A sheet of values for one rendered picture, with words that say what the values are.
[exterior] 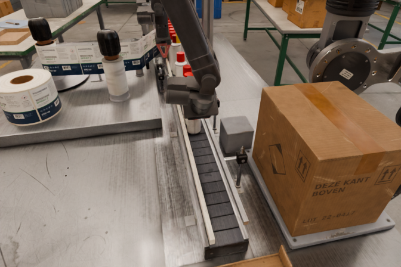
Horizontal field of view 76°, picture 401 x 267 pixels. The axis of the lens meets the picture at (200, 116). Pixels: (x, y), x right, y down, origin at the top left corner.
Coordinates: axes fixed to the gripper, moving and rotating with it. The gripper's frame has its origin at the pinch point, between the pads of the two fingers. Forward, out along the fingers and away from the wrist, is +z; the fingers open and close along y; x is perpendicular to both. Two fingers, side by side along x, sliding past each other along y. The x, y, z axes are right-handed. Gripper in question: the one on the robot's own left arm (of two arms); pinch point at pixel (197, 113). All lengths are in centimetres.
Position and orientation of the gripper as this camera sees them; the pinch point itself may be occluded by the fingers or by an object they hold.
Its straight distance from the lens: 84.7
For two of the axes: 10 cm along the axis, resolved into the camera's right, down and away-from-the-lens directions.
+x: 1.5, 9.6, -2.4
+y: -9.8, 1.1, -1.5
